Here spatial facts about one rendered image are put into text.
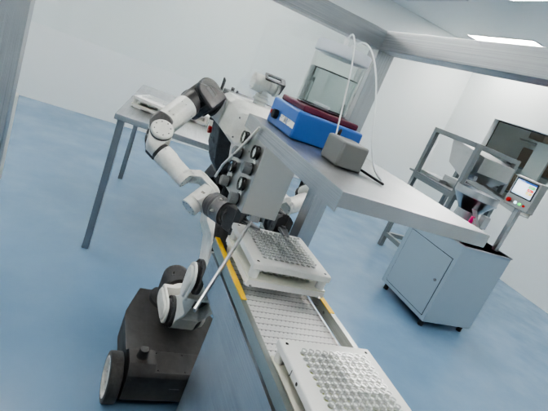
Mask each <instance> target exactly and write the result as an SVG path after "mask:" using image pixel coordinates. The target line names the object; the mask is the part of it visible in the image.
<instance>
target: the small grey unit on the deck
mask: <svg viewBox="0 0 548 411"><path fill-rule="evenodd" d="M368 154H369V150H368V149H367V148H365V147H363V146H362V145H360V144H358V143H357V142H355V141H353V140H351V139H348V138H345V137H343V136H341V135H336V134H335V133H329V136H328V138H327V140H326V142H325V146H324V147H323V149H322V152H321V156H322V157H324V158H325V159H326V160H328V161H329V162H331V163H332V164H333V165H335V166H337V167H339V168H342V169H344V170H349V171H352V172H355V173H360V170H361V168H362V166H363V165H364V162H365V159H366V157H367V156H368Z"/></svg>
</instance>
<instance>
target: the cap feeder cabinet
mask: <svg viewBox="0 0 548 411"><path fill-rule="evenodd" d="M492 247H493V246H492V245H490V244H489V243H486V244H485V246H484V248H482V247H478V246H476V245H471V244H467V243H465V242H461V241H456V240H453V239H450V238H447V237H444V236H439V235H436V234H433V233H429V232H424V231H421V230H418V229H415V228H410V227H409V228H408V230H407V231H406V233H405V234H404V237H403V239H402V241H401V243H400V245H399V247H398V249H397V251H396V253H395V254H394V256H393V258H392V260H391V262H390V264H389V266H388V268H387V270H386V272H385V274H384V276H383V277H382V280H383V281H384V282H385V283H386V284H385V285H384V286H383V288H384V289H386V290H388V288H389V287H390V288H391V289H392V290H393V291H394V293H395V294H396V295H397V296H398V297H399V298H400V299H401V300H402V301H403V302H404V303H405V304H406V305H407V306H408V307H409V308H410V309H411V310H412V311H413V312H414V313H415V314H416V315H417V316H418V318H419V321H418V325H420V326H422V325H423V323H424V322H430V323H435V324H441V325H450V326H456V327H457V328H456V331H458V332H461V330H462V328H466V329H469V328H470V327H471V325H472V323H473V322H474V320H475V318H476V317H477V316H478V314H479V312H480V310H481V308H482V307H483V305H484V304H485V302H486V300H487V299H488V297H489V295H490V294H491V293H492V291H493V289H494V287H495V285H496V284H497V282H498V281H499V279H500V278H501V276H502V274H503V272H504V271H505V270H506V267H507V266H508V264H509V262H510V261H511V260H513V259H512V258H510V257H509V256H507V255H506V254H504V253H502V252H501V251H500V250H499V251H498V252H497V251H494V250H492V249H491V248H492Z"/></svg>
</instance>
